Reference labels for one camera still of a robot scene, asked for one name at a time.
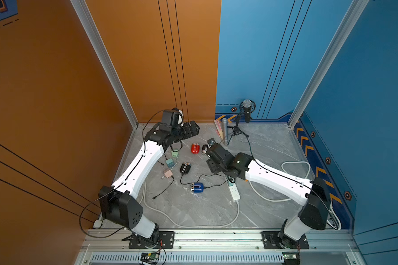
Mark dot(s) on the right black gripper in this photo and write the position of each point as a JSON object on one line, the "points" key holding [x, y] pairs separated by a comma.
{"points": [[210, 164]]}

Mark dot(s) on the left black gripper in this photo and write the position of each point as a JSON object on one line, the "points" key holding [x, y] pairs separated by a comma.
{"points": [[194, 131]]}

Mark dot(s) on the red electric shaver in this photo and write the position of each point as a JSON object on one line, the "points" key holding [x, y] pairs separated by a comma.
{"points": [[195, 148]]}

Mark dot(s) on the white power strip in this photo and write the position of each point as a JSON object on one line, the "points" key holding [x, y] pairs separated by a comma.
{"points": [[234, 191]]}

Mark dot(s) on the blue electric shaver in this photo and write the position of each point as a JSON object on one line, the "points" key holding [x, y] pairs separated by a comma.
{"points": [[197, 187]]}

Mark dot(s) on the teal USB charger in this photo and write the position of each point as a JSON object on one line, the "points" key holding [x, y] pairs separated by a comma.
{"points": [[170, 163]]}

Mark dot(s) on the pink USB charger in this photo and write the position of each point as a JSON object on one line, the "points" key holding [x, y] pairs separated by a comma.
{"points": [[168, 173]]}

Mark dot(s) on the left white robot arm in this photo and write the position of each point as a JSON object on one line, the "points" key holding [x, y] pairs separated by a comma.
{"points": [[119, 201]]}

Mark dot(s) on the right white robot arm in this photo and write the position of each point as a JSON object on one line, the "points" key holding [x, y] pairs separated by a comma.
{"points": [[312, 196]]}

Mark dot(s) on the grey handheld microphone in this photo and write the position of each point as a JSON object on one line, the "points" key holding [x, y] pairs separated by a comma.
{"points": [[224, 126]]}

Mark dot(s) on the black microphone on tripod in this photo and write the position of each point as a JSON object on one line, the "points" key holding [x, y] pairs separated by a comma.
{"points": [[246, 108]]}

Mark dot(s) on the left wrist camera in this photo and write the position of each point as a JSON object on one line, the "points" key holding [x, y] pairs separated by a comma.
{"points": [[171, 118]]}

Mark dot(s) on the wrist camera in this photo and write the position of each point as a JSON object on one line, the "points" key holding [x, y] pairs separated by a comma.
{"points": [[171, 118], [211, 142]]}

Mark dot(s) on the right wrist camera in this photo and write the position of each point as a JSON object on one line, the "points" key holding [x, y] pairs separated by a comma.
{"points": [[211, 142]]}

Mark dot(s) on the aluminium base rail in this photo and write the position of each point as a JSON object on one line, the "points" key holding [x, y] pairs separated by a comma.
{"points": [[182, 246]]}

